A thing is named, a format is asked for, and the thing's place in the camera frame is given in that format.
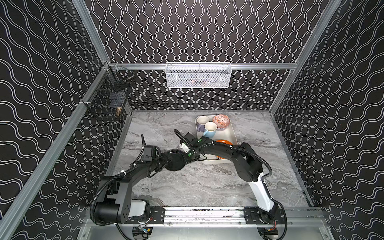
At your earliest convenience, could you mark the black plate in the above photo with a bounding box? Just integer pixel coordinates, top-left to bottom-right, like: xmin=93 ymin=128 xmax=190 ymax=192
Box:
xmin=165 ymin=151 xmax=186 ymax=172

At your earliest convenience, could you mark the light blue mug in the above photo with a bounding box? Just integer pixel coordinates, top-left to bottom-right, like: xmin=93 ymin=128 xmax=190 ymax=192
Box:
xmin=203 ymin=122 xmax=217 ymax=139

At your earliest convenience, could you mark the lavender mug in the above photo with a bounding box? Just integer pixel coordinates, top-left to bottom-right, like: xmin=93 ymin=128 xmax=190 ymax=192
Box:
xmin=196 ymin=116 xmax=210 ymax=132

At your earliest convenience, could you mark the orange patterned bowl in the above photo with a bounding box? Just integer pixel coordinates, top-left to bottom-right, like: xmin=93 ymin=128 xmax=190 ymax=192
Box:
xmin=213 ymin=114 xmax=230 ymax=125

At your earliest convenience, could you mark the orange plate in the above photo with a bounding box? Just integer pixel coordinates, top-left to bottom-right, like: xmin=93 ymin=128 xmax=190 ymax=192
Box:
xmin=216 ymin=140 xmax=233 ymax=160

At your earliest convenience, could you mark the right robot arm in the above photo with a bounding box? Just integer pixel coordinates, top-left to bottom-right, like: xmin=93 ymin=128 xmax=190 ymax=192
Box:
xmin=180 ymin=134 xmax=279 ymax=216

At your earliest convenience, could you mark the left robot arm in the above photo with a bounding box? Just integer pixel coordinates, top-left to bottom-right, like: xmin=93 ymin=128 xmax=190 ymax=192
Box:
xmin=90 ymin=153 xmax=172 ymax=226

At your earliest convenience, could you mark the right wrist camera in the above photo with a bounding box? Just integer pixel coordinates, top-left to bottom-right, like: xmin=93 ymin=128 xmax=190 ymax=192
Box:
xmin=180 ymin=133 xmax=199 ymax=153

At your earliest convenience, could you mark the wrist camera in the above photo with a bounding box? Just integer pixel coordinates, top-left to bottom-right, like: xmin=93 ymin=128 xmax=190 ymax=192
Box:
xmin=141 ymin=145 xmax=161 ymax=162
xmin=180 ymin=133 xmax=199 ymax=153

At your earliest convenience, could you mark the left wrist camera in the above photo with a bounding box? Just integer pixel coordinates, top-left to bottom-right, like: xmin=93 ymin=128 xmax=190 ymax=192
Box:
xmin=141 ymin=145 xmax=161 ymax=162

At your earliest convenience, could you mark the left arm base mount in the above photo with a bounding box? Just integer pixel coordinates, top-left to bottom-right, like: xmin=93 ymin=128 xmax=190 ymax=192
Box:
xmin=128 ymin=207 xmax=166 ymax=225

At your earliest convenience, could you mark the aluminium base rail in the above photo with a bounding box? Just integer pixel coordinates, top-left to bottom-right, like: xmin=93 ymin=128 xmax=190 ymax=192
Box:
xmin=86 ymin=205 xmax=328 ymax=227

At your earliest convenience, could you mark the white wire mesh basket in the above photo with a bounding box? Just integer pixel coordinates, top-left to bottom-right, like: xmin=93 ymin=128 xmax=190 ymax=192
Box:
xmin=165 ymin=62 xmax=232 ymax=89

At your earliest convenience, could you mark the black wire basket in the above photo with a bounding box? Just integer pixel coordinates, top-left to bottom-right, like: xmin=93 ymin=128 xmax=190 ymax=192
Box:
xmin=86 ymin=65 xmax=136 ymax=122

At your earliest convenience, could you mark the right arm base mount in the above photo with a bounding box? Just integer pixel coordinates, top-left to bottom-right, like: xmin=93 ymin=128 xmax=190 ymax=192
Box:
xmin=244 ymin=206 xmax=287 ymax=225

